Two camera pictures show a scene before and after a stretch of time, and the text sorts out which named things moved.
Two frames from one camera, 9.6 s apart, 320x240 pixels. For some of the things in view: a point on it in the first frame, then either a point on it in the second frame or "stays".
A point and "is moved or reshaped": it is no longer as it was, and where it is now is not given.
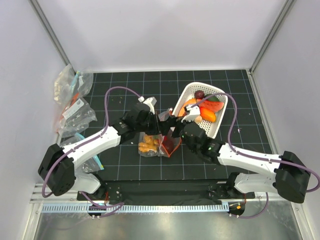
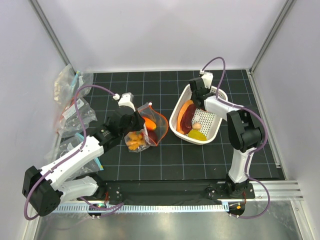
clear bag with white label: [76, 116] stays
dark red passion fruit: [168, 145] -> [153, 135]
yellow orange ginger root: [149, 144] -> [134, 140]
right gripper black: [176, 121] -> [208, 90]
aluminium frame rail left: [38, 12] stays
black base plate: [166, 190] stays
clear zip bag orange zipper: [157, 145] is moved or reshaped
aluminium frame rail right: [282, 16] stays
